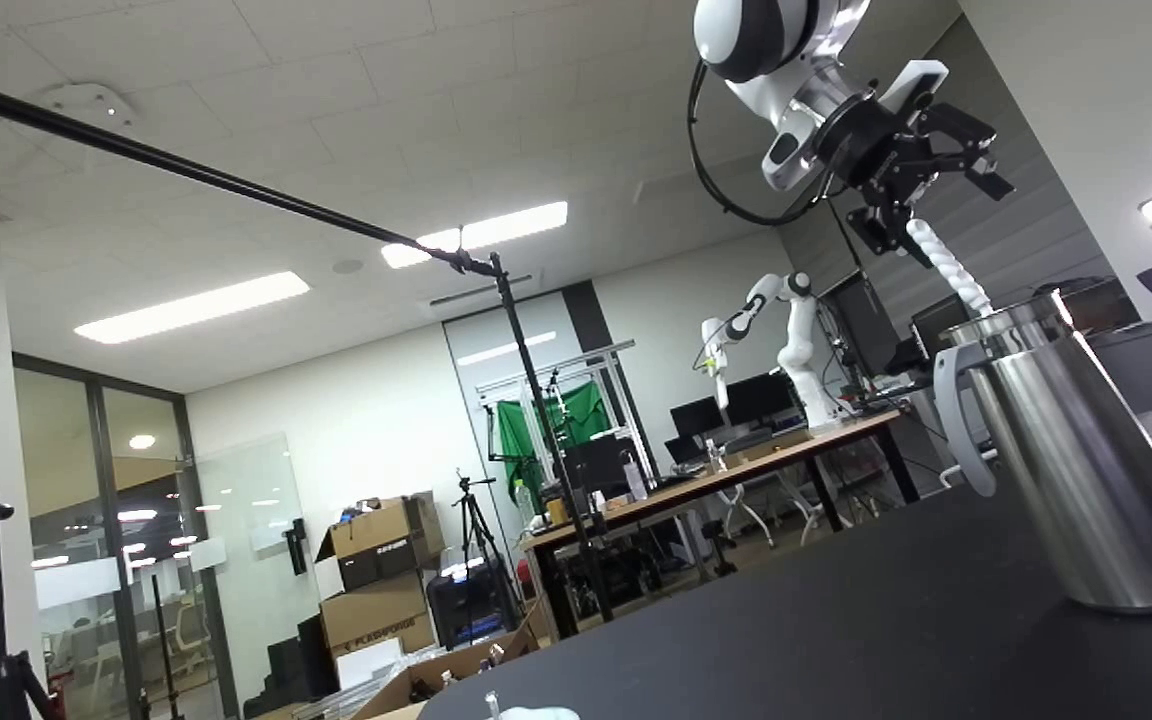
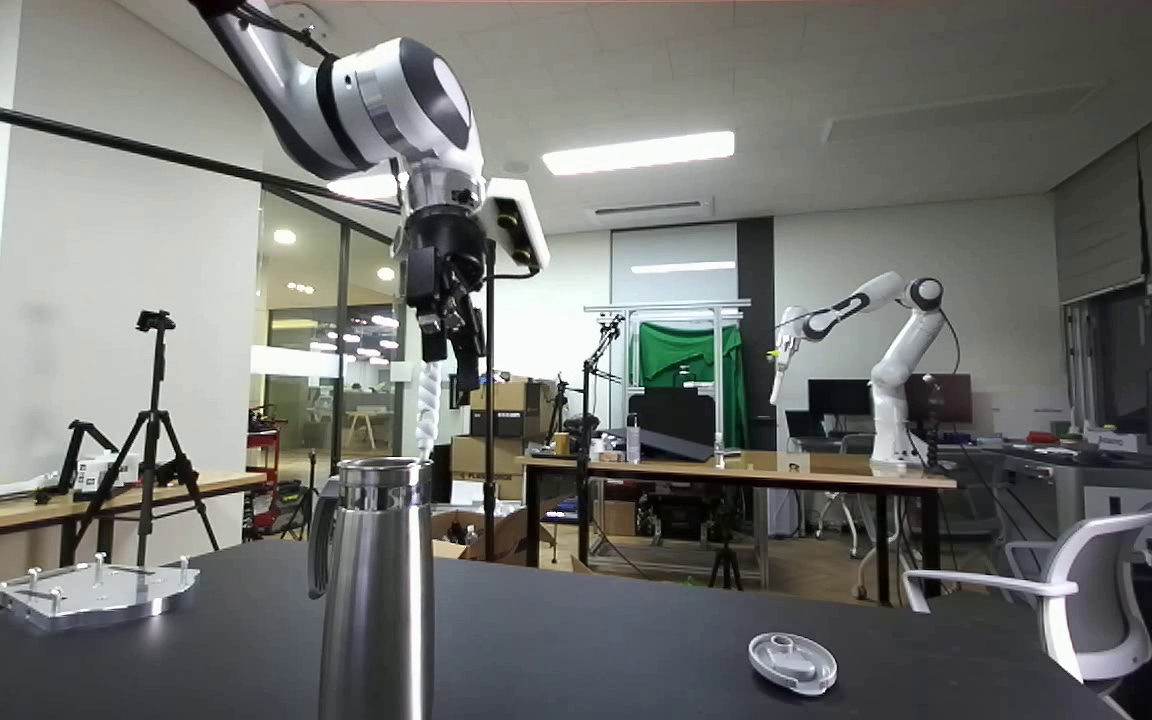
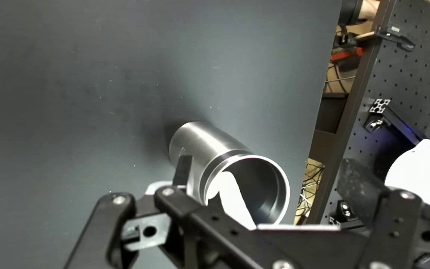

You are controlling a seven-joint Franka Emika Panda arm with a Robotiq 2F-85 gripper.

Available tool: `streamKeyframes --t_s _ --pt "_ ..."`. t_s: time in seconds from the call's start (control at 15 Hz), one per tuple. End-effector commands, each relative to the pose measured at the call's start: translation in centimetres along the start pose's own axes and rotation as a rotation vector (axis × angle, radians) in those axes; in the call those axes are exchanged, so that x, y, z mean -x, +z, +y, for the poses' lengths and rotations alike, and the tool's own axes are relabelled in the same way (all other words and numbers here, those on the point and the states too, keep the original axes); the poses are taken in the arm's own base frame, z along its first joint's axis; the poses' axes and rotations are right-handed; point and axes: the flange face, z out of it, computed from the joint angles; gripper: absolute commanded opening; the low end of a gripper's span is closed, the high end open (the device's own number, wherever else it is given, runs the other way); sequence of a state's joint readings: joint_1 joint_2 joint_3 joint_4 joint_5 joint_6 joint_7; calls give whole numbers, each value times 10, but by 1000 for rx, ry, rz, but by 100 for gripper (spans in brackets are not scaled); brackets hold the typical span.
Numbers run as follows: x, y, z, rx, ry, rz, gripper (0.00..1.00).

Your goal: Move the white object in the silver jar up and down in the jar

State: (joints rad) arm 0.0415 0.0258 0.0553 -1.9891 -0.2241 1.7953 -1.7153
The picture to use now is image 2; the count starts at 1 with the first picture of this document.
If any green screen cloth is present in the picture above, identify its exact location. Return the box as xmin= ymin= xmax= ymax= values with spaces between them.
xmin=636 ymin=314 xmax=751 ymax=450

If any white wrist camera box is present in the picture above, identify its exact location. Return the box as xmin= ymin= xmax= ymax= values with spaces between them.
xmin=479 ymin=176 xmax=557 ymax=280

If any cardboard boxes stack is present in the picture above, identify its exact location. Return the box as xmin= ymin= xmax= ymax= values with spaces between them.
xmin=447 ymin=375 xmax=567 ymax=487

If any white office chair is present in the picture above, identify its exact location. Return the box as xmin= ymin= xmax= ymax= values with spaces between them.
xmin=899 ymin=503 xmax=1152 ymax=690

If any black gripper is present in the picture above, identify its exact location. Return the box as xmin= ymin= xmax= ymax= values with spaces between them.
xmin=391 ymin=197 xmax=496 ymax=412

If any wooden table with black legs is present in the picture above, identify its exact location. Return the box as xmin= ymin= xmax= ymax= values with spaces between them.
xmin=516 ymin=448 xmax=961 ymax=612

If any black boom pole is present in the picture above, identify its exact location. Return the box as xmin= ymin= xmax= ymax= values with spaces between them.
xmin=0 ymin=83 xmax=409 ymax=221

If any silver metal cylindrical jar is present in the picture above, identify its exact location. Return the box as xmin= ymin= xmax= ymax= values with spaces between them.
xmin=303 ymin=450 xmax=437 ymax=720

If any black stand with camera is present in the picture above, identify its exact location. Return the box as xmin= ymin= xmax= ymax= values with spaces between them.
xmin=571 ymin=310 xmax=631 ymax=567

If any long wooden bench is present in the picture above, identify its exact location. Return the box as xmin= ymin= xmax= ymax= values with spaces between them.
xmin=0 ymin=471 xmax=272 ymax=552

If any small clear glass dish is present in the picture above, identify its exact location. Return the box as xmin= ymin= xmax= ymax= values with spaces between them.
xmin=745 ymin=628 xmax=845 ymax=699

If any black vertical stand pole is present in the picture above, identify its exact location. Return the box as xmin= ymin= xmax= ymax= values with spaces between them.
xmin=475 ymin=244 xmax=501 ymax=565

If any tall black camera tripod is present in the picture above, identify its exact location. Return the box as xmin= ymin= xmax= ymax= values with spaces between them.
xmin=61 ymin=307 xmax=223 ymax=573

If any long ceiling light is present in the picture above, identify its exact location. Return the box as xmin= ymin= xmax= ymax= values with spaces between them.
xmin=541 ymin=127 xmax=741 ymax=183

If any short ceiling light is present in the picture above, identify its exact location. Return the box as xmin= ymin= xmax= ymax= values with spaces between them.
xmin=324 ymin=166 xmax=409 ymax=208

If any small black stand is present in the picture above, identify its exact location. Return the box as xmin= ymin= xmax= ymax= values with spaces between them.
xmin=33 ymin=414 xmax=120 ymax=506

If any clear acrylic plate with bolts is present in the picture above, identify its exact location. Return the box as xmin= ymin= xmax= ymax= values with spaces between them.
xmin=0 ymin=555 xmax=203 ymax=634

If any white long object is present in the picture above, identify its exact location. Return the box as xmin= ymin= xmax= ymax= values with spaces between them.
xmin=411 ymin=383 xmax=452 ymax=465

